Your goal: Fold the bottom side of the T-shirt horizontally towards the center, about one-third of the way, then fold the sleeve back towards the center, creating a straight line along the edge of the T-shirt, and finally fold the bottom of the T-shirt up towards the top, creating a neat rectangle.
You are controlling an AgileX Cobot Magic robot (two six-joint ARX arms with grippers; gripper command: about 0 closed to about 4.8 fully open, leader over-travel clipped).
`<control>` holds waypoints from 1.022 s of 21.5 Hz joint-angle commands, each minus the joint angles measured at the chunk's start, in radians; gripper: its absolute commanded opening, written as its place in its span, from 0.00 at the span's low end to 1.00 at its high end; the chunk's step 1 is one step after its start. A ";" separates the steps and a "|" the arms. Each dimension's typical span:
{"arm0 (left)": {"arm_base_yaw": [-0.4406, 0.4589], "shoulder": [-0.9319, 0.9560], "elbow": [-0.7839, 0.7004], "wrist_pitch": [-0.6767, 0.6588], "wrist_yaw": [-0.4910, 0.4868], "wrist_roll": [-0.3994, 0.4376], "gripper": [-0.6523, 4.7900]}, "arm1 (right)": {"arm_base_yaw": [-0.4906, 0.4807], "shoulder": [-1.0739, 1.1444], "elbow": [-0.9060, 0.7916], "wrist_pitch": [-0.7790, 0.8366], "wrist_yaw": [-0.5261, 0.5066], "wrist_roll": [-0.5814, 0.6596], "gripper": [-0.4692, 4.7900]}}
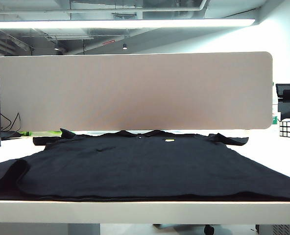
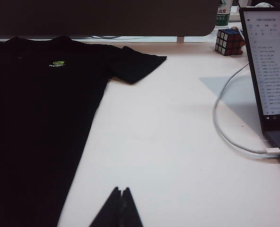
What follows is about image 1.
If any black polo shirt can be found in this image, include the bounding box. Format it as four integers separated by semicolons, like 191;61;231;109
0;127;290;203

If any beige desk divider panel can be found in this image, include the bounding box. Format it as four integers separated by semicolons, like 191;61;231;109
0;51;273;132

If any long white ceiling light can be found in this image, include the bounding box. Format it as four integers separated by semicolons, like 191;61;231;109
0;18;256;29

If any bright green flat object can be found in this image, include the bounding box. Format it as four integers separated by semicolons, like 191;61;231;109
20;130;62;137

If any black chair wheel base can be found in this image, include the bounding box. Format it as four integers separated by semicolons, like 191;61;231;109
152;223;216;235

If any white bottle green label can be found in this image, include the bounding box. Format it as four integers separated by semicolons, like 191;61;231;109
271;97;279;126

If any flat black desk object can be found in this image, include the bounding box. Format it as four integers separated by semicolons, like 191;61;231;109
0;131;22;141

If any black mesh office chair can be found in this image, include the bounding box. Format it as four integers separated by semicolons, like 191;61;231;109
275;82;290;122

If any grey vented cabinet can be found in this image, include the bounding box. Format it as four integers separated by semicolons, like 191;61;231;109
255;224;290;235

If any thin black cable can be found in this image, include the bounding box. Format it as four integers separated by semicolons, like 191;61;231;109
0;112;22;132

